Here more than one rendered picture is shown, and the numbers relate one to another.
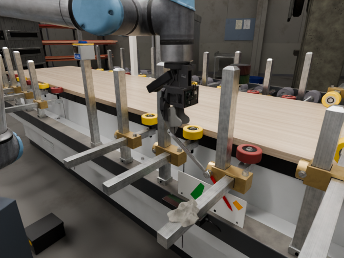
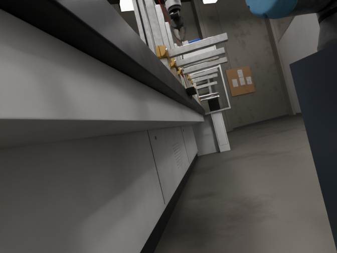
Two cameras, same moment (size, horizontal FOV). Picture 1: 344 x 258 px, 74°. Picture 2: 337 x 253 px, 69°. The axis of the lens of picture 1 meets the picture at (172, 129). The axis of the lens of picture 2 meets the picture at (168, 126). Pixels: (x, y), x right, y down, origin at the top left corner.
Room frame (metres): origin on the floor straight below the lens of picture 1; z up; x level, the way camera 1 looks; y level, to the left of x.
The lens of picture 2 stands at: (1.55, 1.12, 0.48)
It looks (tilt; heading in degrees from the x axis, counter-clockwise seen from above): 1 degrees up; 239
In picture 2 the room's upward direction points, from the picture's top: 14 degrees counter-clockwise
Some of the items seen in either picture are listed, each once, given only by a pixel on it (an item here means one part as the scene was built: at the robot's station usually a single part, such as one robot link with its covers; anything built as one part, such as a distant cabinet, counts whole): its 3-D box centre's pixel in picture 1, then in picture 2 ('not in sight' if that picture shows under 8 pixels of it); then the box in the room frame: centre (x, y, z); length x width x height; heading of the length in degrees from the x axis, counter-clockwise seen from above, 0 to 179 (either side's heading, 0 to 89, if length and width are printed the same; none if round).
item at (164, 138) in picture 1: (164, 129); (167, 47); (0.79, 0.03, 0.93); 0.04 x 0.04 x 0.48; 48
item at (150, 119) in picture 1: (150, 126); not in sight; (1.03, 0.10, 0.85); 0.08 x 0.08 x 0.11
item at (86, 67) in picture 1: (90, 105); (138, 4); (1.13, 0.41, 0.93); 0.05 x 0.05 x 0.45; 48
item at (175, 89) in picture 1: (178, 85); (176, 19); (0.65, -0.02, 1.12); 0.09 x 0.08 x 0.12; 48
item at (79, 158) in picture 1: (116, 145); (179, 51); (0.88, 0.23, 0.82); 0.44 x 0.03 x 0.04; 138
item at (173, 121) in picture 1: (174, 121); (183, 35); (0.64, -0.01, 1.01); 0.06 x 0.03 x 0.09; 48
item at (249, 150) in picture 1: (247, 163); not in sight; (0.68, -0.25, 0.85); 0.08 x 0.08 x 0.11
